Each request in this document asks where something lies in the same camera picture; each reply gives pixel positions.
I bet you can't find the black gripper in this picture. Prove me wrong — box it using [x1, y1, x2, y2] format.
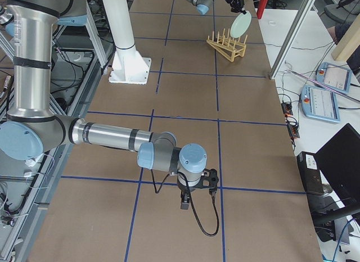
[177, 169, 218, 210]
[229, 0, 244, 12]

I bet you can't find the light green plate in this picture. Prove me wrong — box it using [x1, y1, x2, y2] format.
[230, 12, 252, 38]

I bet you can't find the wooden dish rack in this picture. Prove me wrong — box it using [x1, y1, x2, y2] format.
[206, 28, 248, 62]

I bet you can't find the red bottle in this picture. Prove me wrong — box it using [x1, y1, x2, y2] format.
[256, 0, 268, 20]

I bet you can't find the black computer box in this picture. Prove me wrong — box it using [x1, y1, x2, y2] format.
[296, 151, 324, 196]

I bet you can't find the far teach pendant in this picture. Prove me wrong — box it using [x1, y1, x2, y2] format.
[316, 62, 352, 94]

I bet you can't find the teach pendant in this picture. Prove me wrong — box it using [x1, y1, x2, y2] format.
[316, 62, 352, 94]
[300, 85, 340, 123]

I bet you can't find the orange black connector strip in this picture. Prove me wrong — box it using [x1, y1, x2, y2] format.
[281, 101, 300, 139]

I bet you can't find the near teach pendant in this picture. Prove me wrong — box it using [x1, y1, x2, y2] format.
[300, 85, 340, 123]

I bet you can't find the metal reacher grabber stick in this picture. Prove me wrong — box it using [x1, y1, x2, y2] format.
[285, 69, 359, 103]

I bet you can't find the black monitor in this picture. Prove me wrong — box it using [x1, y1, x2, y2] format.
[315, 123, 359, 205]

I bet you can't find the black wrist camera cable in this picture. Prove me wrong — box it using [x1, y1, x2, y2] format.
[150, 168, 220, 236]

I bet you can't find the aluminium frame post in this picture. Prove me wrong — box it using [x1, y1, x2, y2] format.
[269, 0, 315, 79]

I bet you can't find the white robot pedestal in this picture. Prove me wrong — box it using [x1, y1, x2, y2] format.
[102, 0, 151, 85]

